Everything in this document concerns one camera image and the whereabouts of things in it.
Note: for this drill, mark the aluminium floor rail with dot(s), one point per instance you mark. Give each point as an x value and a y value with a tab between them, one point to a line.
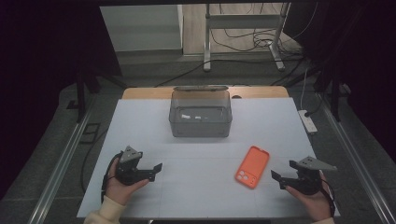
358	161
59	168

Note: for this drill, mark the white power strip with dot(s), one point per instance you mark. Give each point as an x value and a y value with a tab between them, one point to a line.
309	126

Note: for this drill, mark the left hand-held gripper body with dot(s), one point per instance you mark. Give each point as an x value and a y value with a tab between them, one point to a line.
127	174

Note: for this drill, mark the white table cover board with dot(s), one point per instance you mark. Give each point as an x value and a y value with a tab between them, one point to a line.
199	193

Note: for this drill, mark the black stand leg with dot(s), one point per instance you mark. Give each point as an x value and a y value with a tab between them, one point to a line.
335	96
81	96

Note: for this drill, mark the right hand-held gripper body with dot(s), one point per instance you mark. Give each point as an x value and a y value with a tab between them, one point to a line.
308	182

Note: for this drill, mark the white cabinet panel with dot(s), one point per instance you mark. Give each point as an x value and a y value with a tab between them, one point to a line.
140	28

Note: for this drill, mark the grey metal stand frame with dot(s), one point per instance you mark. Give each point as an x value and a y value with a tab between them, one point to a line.
243	21

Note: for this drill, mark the grey transparent storage box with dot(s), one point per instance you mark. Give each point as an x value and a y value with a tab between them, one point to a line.
200	124

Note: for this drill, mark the person's left hand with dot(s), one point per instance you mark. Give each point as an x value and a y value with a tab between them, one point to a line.
120	193

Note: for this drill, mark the dark curtain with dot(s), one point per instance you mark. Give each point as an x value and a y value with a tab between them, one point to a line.
40	62
367	62

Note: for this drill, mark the black rectangular floor frame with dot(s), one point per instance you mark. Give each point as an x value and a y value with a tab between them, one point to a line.
93	126

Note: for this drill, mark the person's right hand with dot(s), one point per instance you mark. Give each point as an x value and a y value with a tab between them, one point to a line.
316	205

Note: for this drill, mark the orange phone case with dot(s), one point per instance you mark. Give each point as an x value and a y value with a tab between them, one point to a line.
253	166

